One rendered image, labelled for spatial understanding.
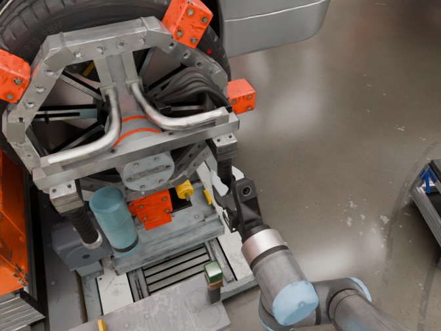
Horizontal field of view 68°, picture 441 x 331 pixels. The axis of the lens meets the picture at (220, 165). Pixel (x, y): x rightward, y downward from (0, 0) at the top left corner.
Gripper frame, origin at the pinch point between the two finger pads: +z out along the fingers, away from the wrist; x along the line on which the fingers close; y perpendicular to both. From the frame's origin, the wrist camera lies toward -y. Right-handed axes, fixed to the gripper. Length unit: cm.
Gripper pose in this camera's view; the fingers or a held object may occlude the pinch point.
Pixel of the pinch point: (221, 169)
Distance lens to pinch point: 81.9
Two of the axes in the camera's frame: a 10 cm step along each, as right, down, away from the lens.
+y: 0.0, 6.6, 7.5
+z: -4.0, -6.9, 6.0
